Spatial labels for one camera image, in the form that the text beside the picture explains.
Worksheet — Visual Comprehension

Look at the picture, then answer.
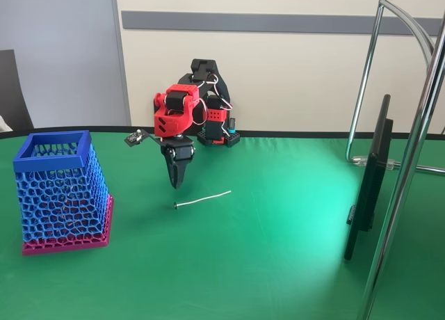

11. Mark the black perforated arm base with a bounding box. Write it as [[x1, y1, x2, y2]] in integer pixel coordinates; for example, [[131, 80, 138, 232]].
[[197, 127, 241, 147]]

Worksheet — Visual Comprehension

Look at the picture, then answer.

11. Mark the blue and pink mesh box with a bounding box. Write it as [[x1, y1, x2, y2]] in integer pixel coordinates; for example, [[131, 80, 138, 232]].
[[13, 129, 115, 257]]

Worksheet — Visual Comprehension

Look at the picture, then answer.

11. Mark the green cloth with black edge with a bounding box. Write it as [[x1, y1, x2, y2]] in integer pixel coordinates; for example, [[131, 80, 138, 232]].
[[0, 126, 445, 320]]

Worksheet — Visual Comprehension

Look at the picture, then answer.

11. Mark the dark brown chair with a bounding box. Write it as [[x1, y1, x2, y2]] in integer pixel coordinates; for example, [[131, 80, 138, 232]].
[[0, 49, 35, 131]]

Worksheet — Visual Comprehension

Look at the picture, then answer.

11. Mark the black flat LED light panel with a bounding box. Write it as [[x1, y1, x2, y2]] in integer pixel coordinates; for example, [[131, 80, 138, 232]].
[[343, 94, 394, 262]]

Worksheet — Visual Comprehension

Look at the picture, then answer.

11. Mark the chrome tube stand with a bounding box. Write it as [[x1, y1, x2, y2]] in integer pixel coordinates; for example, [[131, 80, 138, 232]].
[[345, 0, 445, 320]]

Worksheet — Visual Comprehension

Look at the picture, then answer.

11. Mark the small camera on black bracket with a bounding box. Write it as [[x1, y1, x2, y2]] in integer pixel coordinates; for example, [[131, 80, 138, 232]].
[[123, 128, 164, 149]]

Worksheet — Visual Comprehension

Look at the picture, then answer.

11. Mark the grey wall rail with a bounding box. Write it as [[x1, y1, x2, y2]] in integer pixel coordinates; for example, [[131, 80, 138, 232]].
[[121, 10, 445, 35]]

